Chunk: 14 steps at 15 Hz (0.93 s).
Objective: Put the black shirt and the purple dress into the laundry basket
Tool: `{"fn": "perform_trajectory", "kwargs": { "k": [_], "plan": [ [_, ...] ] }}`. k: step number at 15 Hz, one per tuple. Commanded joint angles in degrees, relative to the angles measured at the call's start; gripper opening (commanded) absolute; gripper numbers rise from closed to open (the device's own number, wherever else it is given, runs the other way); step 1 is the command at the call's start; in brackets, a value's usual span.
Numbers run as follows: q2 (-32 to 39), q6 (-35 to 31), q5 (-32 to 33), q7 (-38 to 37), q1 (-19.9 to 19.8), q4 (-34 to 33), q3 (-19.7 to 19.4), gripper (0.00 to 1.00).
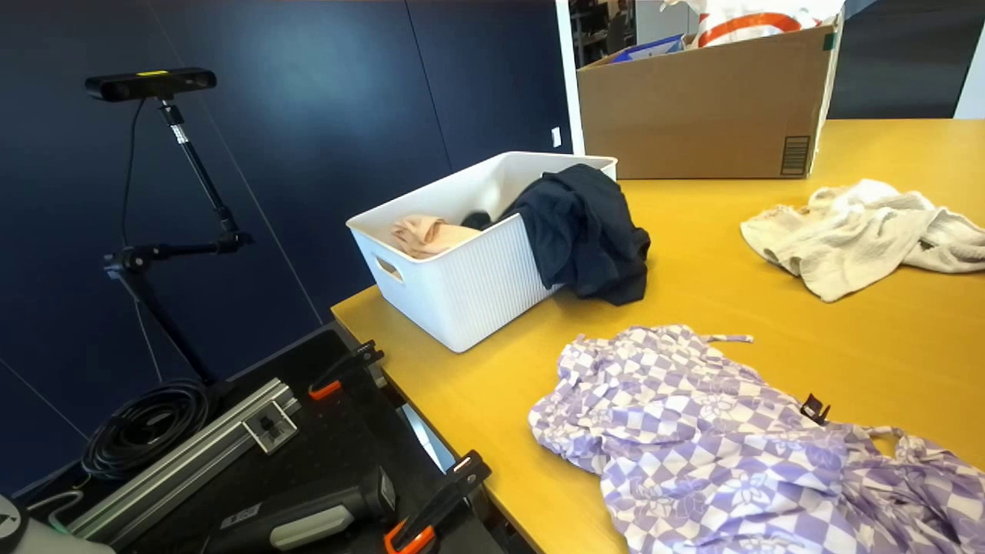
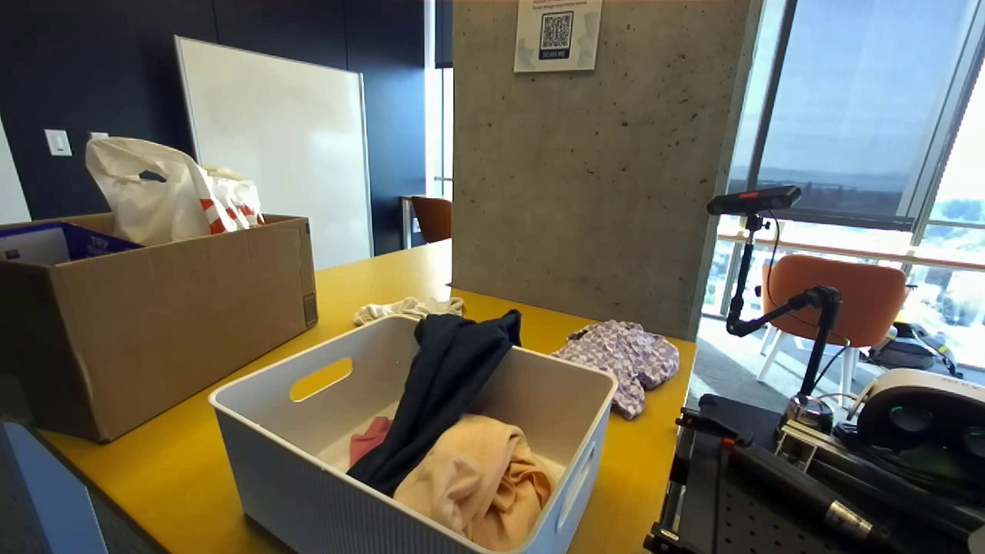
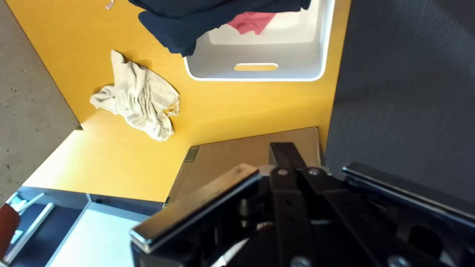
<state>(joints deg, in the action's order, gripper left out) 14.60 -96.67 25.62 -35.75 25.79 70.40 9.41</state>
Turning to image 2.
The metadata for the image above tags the pink orange garment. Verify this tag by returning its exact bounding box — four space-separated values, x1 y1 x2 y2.
347 412 396 471

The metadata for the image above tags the grey concrete pillar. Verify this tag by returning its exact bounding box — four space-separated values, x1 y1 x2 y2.
450 0 764 342

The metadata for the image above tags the black gooseneck camera stand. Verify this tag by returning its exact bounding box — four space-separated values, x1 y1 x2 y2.
723 212 844 407

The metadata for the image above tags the purple floral dress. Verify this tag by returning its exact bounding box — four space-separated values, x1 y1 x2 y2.
554 318 684 421

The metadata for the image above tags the white wall switch plate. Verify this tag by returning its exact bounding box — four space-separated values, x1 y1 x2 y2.
41 125 74 159

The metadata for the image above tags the white VR headset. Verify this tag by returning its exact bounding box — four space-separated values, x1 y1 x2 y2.
844 367 985 485

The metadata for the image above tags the blue item in cardboard box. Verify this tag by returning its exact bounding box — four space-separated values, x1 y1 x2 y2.
0 221 142 271

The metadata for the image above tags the large white board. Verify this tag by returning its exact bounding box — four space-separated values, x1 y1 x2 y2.
170 33 374 274

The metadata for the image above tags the brown chair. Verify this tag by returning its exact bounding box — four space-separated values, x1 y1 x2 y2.
396 195 454 252

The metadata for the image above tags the white plastic laundry basket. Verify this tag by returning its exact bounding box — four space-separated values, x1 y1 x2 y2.
207 314 623 554

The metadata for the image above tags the black bag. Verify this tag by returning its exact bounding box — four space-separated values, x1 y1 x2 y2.
872 320 967 380

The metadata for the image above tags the black tripod equipment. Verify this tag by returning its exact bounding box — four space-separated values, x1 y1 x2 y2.
643 394 985 554

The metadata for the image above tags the brown cardboard box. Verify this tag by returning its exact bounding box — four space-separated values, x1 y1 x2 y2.
0 211 319 448

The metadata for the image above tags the black shirt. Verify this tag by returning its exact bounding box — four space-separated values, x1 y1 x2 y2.
347 309 522 498

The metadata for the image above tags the white plastic bag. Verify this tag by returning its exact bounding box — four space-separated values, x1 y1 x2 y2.
82 132 267 248

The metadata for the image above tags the QR code paper sign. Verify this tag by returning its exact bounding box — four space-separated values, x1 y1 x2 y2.
511 0 607 76

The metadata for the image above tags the blue panel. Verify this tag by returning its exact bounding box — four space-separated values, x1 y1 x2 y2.
0 419 118 554

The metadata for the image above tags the narrow white board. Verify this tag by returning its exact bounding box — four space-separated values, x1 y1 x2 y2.
0 121 33 229

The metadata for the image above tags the white striped cloth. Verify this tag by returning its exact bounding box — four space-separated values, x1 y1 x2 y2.
355 292 467 330

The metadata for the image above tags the orange chair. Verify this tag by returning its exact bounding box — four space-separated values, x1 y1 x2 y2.
757 252 912 394

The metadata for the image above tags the peach garment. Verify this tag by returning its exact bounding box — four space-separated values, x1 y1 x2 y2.
390 412 557 554

